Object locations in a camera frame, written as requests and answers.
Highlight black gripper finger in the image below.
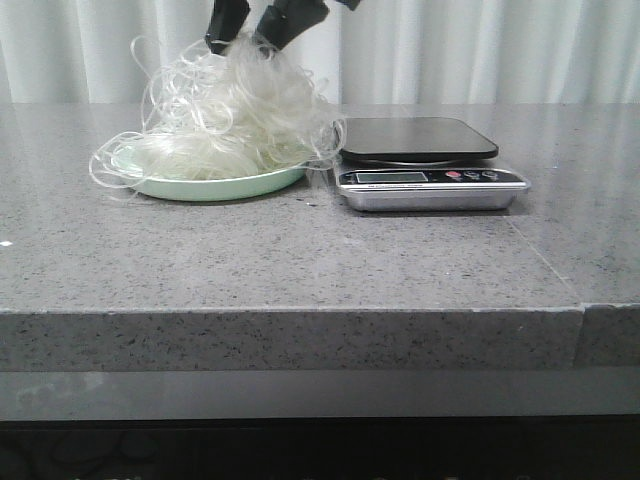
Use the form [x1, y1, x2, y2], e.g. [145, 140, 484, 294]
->
[204, 0, 250, 55]
[256, 0, 329, 50]

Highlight white translucent vermicelli bundle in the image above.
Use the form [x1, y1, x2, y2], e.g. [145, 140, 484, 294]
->
[88, 35, 346, 194]

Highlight mint green round plate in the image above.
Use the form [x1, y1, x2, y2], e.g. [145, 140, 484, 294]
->
[106, 148, 306, 202]

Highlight white pleated curtain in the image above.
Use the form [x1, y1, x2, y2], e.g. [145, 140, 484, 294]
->
[1, 1, 639, 105]

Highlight black silver kitchen scale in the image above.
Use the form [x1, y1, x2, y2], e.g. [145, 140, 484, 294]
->
[334, 117, 530, 212]

